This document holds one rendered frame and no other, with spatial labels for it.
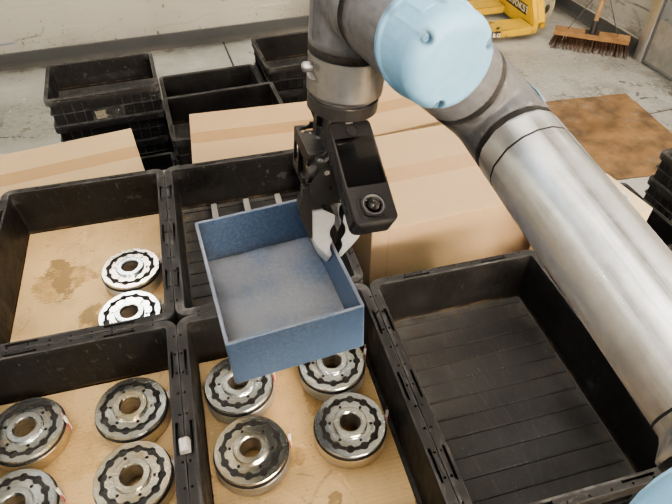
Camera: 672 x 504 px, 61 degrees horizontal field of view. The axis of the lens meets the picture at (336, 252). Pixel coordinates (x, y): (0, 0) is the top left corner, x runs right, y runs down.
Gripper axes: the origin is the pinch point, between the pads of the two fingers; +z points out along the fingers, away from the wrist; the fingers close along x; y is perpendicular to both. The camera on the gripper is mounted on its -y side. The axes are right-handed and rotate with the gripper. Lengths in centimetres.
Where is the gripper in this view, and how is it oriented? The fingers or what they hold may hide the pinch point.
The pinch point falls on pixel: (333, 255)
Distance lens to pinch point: 67.8
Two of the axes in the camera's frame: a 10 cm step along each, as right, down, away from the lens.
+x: -9.5, 1.4, -2.7
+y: -2.9, -6.6, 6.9
